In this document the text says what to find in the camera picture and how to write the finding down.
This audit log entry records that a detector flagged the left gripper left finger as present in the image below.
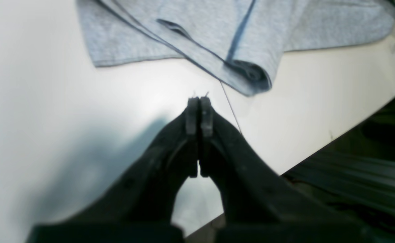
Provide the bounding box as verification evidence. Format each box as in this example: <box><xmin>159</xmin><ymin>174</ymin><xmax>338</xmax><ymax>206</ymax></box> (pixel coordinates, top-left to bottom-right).
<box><xmin>27</xmin><ymin>98</ymin><xmax>199</xmax><ymax>243</ymax></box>

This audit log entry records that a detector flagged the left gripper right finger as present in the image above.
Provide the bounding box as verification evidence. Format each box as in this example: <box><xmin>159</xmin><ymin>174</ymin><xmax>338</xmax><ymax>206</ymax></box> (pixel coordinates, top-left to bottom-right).
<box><xmin>199</xmin><ymin>97</ymin><xmax>373</xmax><ymax>243</ymax></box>

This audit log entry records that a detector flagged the grey t-shirt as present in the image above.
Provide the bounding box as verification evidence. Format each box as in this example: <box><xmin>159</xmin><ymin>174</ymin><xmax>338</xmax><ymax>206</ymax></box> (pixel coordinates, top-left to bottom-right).
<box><xmin>76</xmin><ymin>0</ymin><xmax>395</xmax><ymax>96</ymax></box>

